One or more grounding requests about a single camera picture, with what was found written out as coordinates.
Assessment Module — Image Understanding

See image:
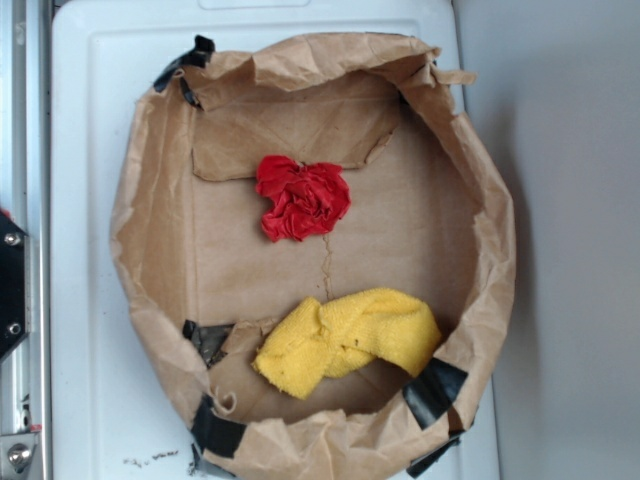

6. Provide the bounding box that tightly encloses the crumpled red paper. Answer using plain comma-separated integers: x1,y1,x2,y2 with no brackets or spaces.
256,155,351,242

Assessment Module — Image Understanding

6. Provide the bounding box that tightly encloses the yellow terry cloth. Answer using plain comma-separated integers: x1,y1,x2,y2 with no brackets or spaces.
252,288,442,400

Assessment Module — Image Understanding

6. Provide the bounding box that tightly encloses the brown paper bag tray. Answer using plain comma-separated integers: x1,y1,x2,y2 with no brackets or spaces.
111,33,516,479

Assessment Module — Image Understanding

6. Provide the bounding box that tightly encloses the white plastic tray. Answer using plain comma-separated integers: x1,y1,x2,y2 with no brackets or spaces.
49,0,503,480

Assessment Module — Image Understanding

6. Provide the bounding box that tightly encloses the black metal bracket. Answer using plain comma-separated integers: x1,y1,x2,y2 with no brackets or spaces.
0,209,31,362

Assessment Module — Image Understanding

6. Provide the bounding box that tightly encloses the aluminium frame rail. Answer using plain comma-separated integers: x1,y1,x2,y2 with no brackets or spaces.
1,1,52,479

